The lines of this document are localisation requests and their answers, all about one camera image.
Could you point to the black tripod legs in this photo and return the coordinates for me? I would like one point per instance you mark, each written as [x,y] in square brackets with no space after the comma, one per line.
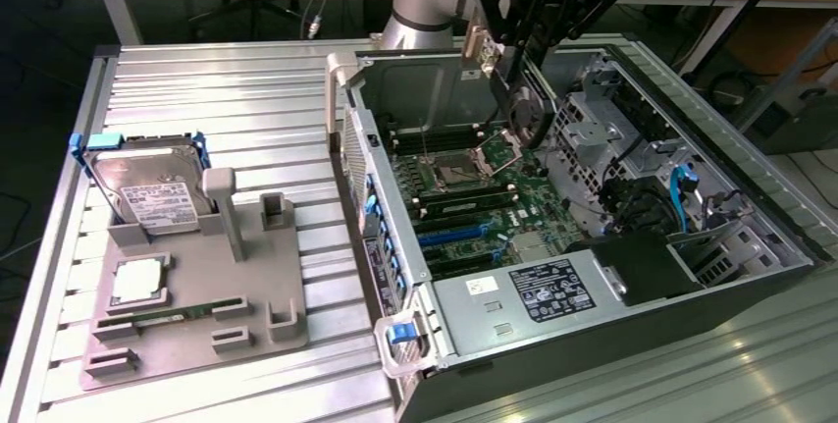
[275,3]

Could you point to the RAM stick with white label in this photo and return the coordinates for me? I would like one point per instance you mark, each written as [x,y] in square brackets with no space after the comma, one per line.
[467,207]

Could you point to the CPU socket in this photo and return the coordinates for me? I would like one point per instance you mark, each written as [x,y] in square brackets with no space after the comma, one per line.
[451,173]

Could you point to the grey parts rack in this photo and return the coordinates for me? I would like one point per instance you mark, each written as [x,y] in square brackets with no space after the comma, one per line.
[196,290]

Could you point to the green motherboard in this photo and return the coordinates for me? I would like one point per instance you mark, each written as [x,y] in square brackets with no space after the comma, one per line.
[523,197]

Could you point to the green RAM stick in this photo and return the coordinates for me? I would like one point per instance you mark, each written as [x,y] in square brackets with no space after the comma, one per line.
[174,317]

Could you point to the blue expansion slot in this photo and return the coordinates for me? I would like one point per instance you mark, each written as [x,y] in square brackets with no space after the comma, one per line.
[455,235]

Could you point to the silver vented disk bay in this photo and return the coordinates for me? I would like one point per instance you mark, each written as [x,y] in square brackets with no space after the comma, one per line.
[753,246]

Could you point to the blue case latch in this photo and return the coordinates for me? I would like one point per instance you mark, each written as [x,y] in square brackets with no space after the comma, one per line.
[400,334]

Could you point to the black RAM slot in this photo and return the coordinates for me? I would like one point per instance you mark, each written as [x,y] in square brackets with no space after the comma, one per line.
[458,192]
[439,135]
[439,130]
[458,195]
[439,146]
[439,141]

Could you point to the thin metal locking lever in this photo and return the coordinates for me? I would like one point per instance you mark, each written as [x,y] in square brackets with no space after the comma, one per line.
[428,148]

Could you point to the metal socket cover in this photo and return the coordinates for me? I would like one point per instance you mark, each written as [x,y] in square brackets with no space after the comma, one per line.
[495,133]

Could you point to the graphics card with metal bracket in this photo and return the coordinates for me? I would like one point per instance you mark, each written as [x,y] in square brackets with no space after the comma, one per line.
[530,114]

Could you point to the long black expansion slot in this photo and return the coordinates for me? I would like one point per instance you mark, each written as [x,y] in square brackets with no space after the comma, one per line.
[458,224]
[462,267]
[458,256]

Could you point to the black plastic air duct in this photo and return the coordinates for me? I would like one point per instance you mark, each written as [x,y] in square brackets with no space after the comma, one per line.
[622,266]

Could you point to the black open PC case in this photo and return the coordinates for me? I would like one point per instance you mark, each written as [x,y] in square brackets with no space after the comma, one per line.
[654,330]

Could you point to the grey power supply unit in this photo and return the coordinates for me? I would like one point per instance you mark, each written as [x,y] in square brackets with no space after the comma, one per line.
[471,325]

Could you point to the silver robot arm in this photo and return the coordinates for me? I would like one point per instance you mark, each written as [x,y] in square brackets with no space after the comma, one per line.
[419,1]

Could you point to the silver disk bay cage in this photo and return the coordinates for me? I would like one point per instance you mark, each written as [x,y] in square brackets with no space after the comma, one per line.
[589,138]

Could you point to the silver CPU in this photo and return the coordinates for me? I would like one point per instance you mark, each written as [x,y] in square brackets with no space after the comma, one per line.
[139,283]

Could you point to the hard disk in blue carrier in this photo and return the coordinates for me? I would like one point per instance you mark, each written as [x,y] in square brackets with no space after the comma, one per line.
[147,187]

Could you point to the dark grey floor box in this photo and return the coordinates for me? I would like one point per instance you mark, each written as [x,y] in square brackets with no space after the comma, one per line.
[805,123]

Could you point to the black stand pole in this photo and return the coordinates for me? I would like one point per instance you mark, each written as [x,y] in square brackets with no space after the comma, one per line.
[750,1]

